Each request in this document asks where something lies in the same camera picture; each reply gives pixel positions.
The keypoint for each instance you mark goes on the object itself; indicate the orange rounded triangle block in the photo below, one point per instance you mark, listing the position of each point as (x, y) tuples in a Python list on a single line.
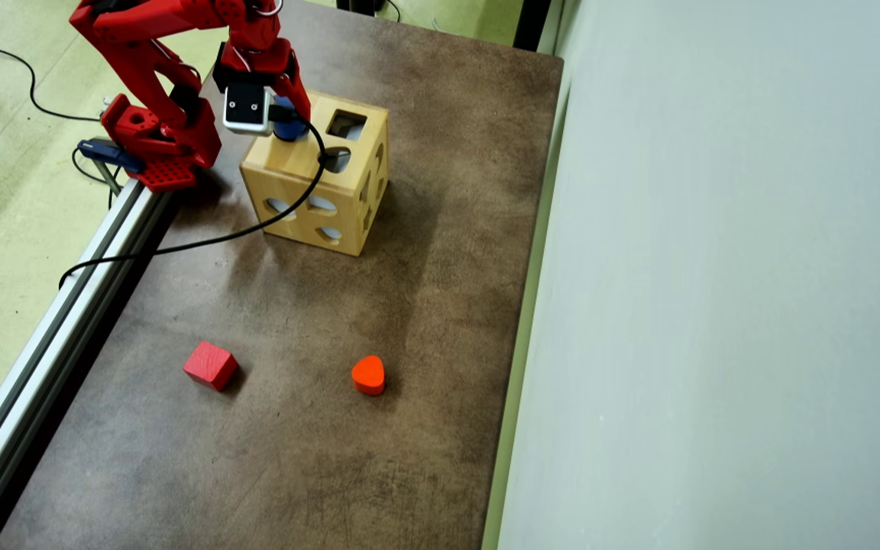
[(368, 374)]

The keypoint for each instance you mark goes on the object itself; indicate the blue wooden cylinder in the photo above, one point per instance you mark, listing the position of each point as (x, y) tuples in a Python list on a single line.
[(289, 128)]

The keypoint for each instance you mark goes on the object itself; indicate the black device on floor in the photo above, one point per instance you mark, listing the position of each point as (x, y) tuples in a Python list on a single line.
[(360, 5)]

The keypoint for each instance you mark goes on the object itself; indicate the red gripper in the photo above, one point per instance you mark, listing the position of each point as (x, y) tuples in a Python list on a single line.
[(296, 93)]

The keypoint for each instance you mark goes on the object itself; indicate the black vertical post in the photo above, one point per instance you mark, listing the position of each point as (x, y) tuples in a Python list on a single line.
[(532, 23)]

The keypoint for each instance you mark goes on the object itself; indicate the red robot arm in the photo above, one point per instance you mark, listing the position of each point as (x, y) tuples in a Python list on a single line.
[(142, 69)]

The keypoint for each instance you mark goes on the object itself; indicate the red wooden cube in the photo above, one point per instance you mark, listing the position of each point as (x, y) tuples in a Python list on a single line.
[(209, 365)]

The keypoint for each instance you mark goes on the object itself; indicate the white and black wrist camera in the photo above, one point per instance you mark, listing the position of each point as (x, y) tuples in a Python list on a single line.
[(247, 108)]

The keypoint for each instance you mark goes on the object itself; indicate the wooden shape sorter box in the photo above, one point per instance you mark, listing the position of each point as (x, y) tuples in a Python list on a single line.
[(279, 164)]

